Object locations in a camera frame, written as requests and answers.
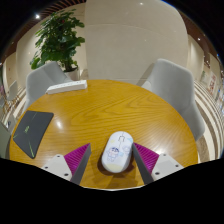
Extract small white chair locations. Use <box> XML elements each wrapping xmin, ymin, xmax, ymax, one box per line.
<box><xmin>6</xmin><ymin>80</ymin><xmax>20</xmax><ymax>103</ymax></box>

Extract green leafy indoor plant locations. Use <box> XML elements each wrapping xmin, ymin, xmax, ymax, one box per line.
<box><xmin>29</xmin><ymin>9</ymin><xmax>86</xmax><ymax>73</ymax></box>

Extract black mouse pad green lines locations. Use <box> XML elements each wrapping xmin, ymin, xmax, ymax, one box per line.
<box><xmin>12</xmin><ymin>110</ymin><xmax>55</xmax><ymax>160</ymax></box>

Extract white power strip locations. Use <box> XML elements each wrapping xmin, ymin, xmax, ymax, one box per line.
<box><xmin>45</xmin><ymin>79</ymin><xmax>89</xmax><ymax>95</ymax></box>

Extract red and white wall poster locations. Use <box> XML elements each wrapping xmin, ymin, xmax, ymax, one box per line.
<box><xmin>207</xmin><ymin>71</ymin><xmax>218</xmax><ymax>96</ymax></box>

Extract white plant pot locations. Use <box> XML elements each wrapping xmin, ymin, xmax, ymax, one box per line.
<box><xmin>63</xmin><ymin>67</ymin><xmax>80</xmax><ymax>81</ymax></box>

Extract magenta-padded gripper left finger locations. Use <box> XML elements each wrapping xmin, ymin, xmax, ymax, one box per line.
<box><xmin>40</xmin><ymin>142</ymin><xmax>92</xmax><ymax>185</ymax></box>

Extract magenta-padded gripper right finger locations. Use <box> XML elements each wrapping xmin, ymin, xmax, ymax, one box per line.
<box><xmin>131</xmin><ymin>142</ymin><xmax>184</xmax><ymax>185</ymax></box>

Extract grey shell chair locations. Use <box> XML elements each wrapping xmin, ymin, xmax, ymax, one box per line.
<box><xmin>140</xmin><ymin>58</ymin><xmax>206</xmax><ymax>142</ymax></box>
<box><xmin>24</xmin><ymin>61</ymin><xmax>73</xmax><ymax>113</ymax></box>

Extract grey-green box-shaped chair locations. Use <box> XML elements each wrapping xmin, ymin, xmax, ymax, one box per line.
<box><xmin>0</xmin><ymin>121</ymin><xmax>13</xmax><ymax>159</ymax></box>

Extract white cartoon-print computer mouse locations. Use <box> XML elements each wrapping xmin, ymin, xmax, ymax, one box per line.
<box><xmin>100</xmin><ymin>130</ymin><xmax>135</xmax><ymax>174</ymax></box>

